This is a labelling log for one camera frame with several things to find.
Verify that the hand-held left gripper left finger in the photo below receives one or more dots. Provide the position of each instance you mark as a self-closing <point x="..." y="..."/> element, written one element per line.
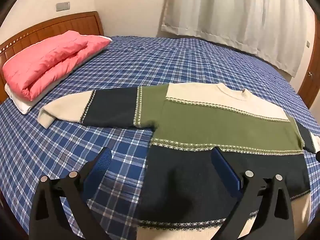
<point x="98" y="167"/>

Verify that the wooden headboard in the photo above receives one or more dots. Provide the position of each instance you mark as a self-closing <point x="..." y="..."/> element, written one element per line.
<point x="50" y="27"/>

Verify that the pink folded quilt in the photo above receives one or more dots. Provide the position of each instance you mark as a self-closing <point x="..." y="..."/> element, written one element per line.
<point x="45" y="60"/>

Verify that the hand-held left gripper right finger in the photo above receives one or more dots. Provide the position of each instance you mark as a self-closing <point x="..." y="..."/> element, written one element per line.
<point x="225" y="170"/>

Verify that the white curtain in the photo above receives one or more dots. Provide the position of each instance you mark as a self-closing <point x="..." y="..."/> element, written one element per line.
<point x="237" y="17"/>

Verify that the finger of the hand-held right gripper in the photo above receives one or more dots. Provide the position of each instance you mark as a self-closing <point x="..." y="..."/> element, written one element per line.
<point x="318" y="155"/>

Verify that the wooden door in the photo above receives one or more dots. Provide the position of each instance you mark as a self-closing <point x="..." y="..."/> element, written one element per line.
<point x="312" y="85"/>

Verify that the grey wall switch plate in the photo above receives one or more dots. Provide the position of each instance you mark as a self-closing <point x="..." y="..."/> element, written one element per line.
<point x="62" y="6"/>

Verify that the green cream navy knit sweater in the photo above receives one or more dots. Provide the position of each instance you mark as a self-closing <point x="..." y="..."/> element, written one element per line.
<point x="212" y="125"/>

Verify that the blue plaid bedspread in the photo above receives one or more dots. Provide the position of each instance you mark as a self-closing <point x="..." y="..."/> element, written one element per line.
<point x="150" y="62"/>

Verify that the white pillow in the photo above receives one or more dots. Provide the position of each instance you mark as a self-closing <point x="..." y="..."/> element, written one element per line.
<point x="22" y="107"/>

